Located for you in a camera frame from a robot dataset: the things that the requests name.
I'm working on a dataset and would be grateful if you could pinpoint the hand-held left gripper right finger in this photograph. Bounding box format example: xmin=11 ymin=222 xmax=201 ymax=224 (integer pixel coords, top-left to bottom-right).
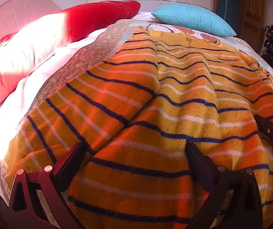
xmin=185 ymin=142 xmax=263 ymax=229

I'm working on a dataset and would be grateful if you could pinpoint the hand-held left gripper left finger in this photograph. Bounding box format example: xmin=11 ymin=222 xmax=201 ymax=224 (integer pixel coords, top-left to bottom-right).
xmin=8 ymin=141 xmax=88 ymax=229

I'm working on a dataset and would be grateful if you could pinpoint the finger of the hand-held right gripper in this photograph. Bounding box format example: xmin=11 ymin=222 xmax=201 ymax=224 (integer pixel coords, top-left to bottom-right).
xmin=253 ymin=114 xmax=273 ymax=153

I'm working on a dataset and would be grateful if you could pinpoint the yellow orange striped knit sweater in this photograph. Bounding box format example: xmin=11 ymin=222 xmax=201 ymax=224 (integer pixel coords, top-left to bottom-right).
xmin=4 ymin=25 xmax=273 ymax=229

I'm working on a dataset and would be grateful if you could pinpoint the white bed sheet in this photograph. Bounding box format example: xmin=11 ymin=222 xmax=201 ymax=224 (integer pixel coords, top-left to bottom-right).
xmin=0 ymin=29 xmax=108 ymax=196

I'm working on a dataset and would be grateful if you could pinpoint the quilted heart print bedspread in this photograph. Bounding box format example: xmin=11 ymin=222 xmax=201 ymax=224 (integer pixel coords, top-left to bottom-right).
xmin=0 ymin=19 xmax=273 ymax=229

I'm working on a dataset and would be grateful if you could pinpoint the brown wooden door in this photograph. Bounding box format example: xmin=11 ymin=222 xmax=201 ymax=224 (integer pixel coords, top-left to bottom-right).
xmin=238 ymin=0 xmax=266 ymax=40

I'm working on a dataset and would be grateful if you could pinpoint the blue knitted pillow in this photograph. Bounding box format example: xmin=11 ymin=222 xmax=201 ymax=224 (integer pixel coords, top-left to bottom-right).
xmin=151 ymin=4 xmax=237 ymax=37

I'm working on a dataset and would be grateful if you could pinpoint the red plush blanket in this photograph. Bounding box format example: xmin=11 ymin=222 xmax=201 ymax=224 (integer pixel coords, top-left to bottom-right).
xmin=0 ymin=1 xmax=142 ymax=111

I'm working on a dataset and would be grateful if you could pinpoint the white bed headboard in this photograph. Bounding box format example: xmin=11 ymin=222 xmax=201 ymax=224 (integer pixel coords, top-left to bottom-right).
xmin=0 ymin=0 xmax=63 ymax=41

